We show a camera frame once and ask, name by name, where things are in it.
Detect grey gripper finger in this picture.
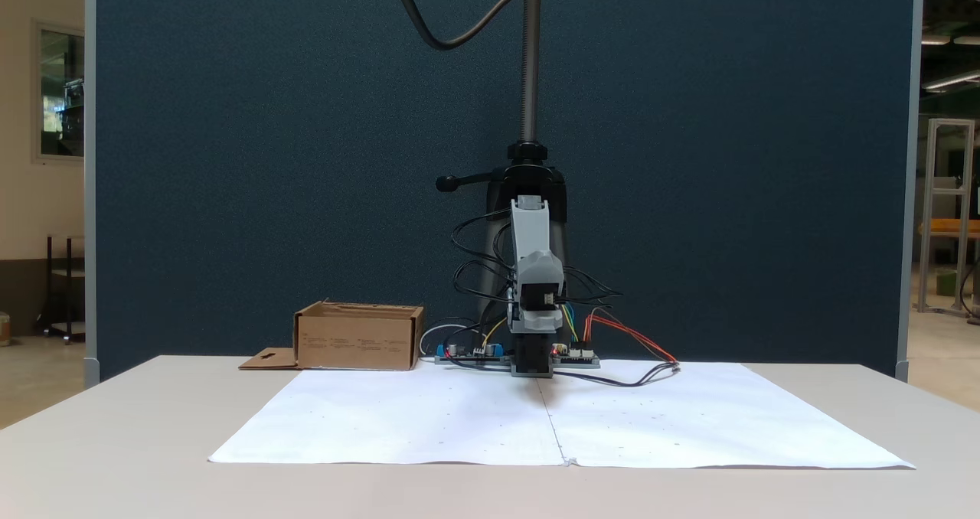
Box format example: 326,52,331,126
507,307,564,335

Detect blue power converter board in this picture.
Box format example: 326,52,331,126
435,341,512,367

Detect motor controller circuit board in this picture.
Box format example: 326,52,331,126
553,343,601,369

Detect white paper sheet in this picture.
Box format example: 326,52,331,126
540,360,917,472
208,366,569,466

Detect brown cardboard box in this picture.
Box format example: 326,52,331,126
239,300,426,372

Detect dark blue partition panel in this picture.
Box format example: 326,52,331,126
84,0,920,386

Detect ceiling light strip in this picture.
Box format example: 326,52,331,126
923,70,980,93

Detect black shelf rack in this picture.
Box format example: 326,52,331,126
44,233,87,345

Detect black gripper motor cable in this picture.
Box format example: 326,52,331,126
563,266,622,309

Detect black arm motor cable bundle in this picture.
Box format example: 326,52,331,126
450,209,518,351

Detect orange red wire pair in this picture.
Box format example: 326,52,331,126
583,311,681,367

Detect black cable with white connector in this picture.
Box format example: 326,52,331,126
551,360,682,388

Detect black camera stand pole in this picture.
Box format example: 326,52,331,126
435,0,571,328

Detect black hanging cable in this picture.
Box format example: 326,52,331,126
385,0,543,51

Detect aluminium profile frame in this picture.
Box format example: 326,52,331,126
917,118,978,317

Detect framed wall window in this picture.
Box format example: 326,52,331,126
32,20,87,164

